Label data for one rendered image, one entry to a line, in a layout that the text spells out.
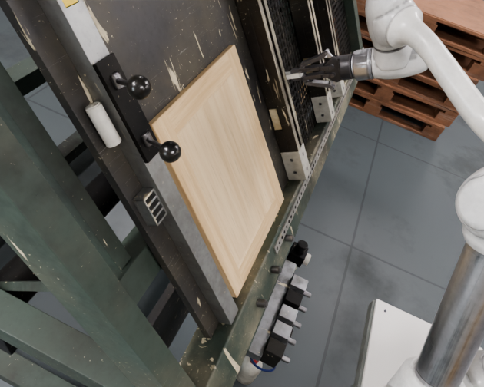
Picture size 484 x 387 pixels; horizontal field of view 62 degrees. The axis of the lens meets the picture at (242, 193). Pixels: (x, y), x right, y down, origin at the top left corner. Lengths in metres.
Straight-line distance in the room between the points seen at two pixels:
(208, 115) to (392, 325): 0.93
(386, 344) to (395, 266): 1.31
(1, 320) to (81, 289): 0.59
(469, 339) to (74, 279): 0.78
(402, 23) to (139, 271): 0.85
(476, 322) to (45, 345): 1.02
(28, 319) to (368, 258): 1.97
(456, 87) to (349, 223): 1.81
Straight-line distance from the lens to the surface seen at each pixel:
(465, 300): 0.94
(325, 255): 2.53
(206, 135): 1.02
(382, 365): 1.42
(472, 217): 0.81
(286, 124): 1.39
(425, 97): 3.77
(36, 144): 0.77
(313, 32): 1.69
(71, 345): 1.22
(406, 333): 1.52
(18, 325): 1.26
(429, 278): 2.81
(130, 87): 0.65
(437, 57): 1.08
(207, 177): 1.01
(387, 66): 1.25
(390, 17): 1.13
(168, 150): 0.69
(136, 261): 0.91
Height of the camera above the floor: 1.92
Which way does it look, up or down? 47 degrees down
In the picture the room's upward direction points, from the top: 18 degrees clockwise
